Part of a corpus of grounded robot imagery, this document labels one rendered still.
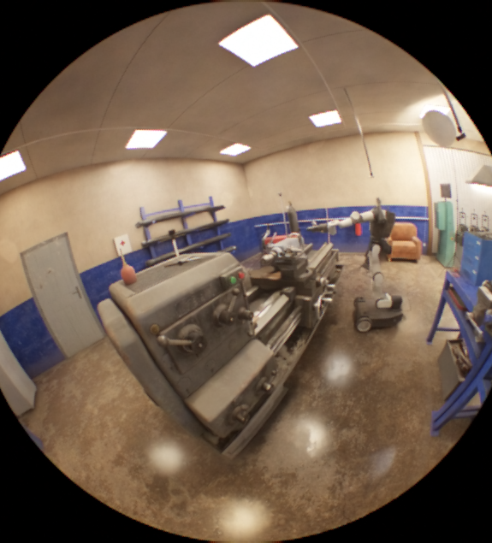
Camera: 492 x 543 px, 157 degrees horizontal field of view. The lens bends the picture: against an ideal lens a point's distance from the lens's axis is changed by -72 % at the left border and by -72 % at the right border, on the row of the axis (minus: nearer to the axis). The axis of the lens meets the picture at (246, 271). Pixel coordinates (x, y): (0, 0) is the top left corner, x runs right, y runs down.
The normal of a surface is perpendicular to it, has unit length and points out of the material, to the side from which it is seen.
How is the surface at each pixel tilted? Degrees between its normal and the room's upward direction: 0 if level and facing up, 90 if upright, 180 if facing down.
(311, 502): 0
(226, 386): 32
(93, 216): 90
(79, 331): 90
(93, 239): 90
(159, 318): 90
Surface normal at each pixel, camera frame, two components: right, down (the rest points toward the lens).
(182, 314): 0.78, 0.05
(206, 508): -0.19, -0.93
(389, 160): -0.60, 0.36
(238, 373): 0.25, -0.76
